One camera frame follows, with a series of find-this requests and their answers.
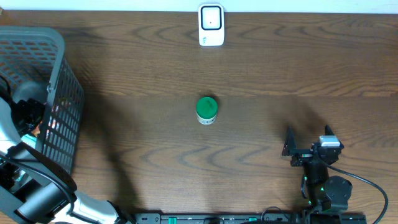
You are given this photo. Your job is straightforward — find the green lid jar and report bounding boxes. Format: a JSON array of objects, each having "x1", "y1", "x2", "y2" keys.
[{"x1": 196, "y1": 96, "x2": 218, "y2": 125}]

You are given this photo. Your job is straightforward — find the mint green wipes pack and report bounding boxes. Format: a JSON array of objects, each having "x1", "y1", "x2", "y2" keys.
[{"x1": 21, "y1": 134, "x2": 37, "y2": 149}]

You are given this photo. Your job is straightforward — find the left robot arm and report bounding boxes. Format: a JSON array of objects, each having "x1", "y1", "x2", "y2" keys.
[{"x1": 1, "y1": 78, "x2": 136, "y2": 223}]

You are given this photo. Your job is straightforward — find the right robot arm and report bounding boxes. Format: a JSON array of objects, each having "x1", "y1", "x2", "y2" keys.
[{"x1": 282, "y1": 126, "x2": 353, "y2": 223}]

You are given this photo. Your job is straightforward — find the white barcode scanner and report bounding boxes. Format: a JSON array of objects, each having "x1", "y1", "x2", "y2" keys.
[{"x1": 198, "y1": 4, "x2": 225, "y2": 47}]

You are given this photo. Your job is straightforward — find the grey plastic basket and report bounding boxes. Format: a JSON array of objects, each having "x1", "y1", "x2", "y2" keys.
[{"x1": 0, "y1": 26, "x2": 85, "y2": 207}]

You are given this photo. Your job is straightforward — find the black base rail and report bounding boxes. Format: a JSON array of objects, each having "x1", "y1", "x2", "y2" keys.
[{"x1": 134, "y1": 212, "x2": 367, "y2": 224}]

